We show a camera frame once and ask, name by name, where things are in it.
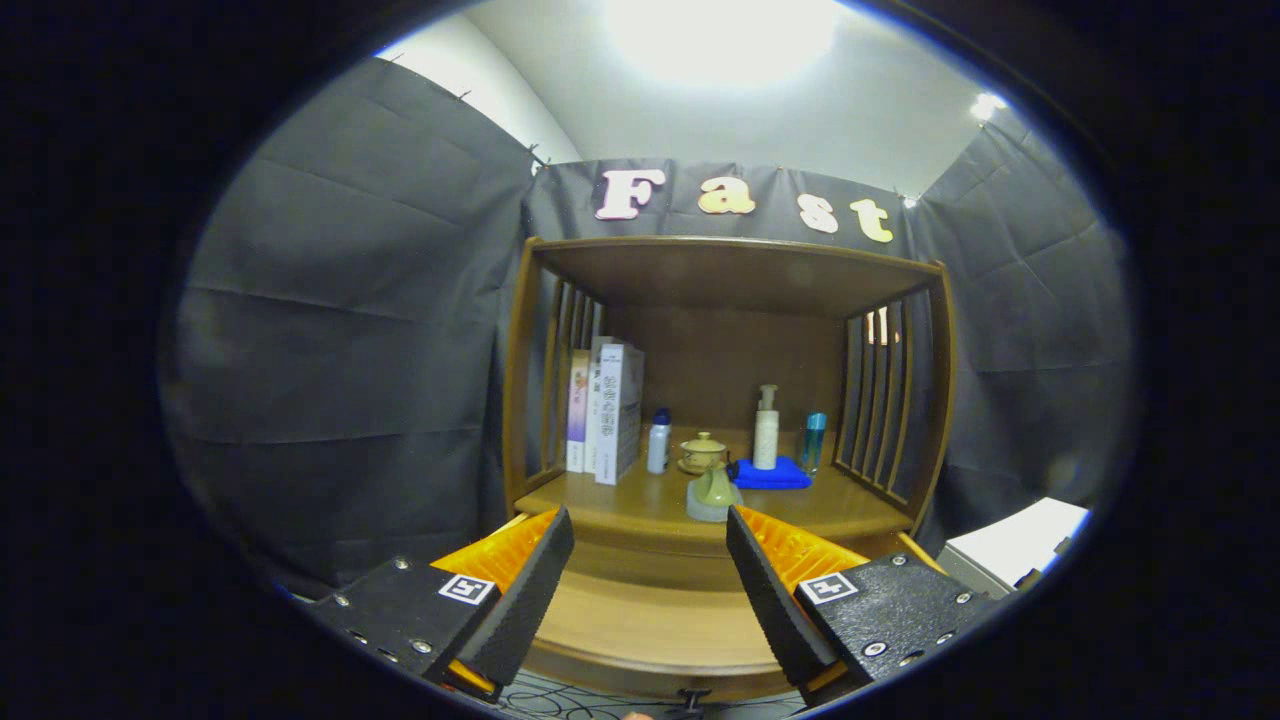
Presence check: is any white pump bottle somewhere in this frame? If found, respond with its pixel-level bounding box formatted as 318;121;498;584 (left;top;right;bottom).
753;385;780;471

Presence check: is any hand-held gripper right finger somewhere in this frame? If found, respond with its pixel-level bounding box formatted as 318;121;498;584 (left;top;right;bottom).
725;504;1006;706

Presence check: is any wooden countertop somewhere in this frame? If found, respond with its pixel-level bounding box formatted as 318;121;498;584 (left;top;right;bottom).
515;428;916;546

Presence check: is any wooden drawer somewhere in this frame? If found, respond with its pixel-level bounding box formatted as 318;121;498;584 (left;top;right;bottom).
490;512;946;703

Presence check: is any yellow lidded teacup with saucer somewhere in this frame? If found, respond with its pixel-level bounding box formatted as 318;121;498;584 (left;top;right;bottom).
678;432;729;476

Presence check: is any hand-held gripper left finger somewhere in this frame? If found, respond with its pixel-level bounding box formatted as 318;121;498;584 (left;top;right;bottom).
305;505;576;704

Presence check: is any brown wooden cabinet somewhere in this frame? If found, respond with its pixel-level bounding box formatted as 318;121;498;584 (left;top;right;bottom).
500;236;958;701

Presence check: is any green soap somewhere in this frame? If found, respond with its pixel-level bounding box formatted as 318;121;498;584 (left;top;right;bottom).
686;466;743;523

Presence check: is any white box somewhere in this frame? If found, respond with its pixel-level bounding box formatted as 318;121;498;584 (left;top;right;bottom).
940;498;1091;599

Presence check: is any large ceiling light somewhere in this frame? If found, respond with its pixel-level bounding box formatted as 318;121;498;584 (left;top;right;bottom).
605;0;841;86

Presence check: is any blue folded cloth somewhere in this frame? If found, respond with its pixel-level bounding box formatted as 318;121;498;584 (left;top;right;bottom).
730;456;813;491

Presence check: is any thin white book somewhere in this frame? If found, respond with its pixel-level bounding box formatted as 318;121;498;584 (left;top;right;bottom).
585;336;613;475

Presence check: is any purple book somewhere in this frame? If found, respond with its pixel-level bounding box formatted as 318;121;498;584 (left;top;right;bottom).
566;349;591;473

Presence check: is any thick white book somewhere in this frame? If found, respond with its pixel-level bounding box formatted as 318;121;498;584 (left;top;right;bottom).
595;343;646;486

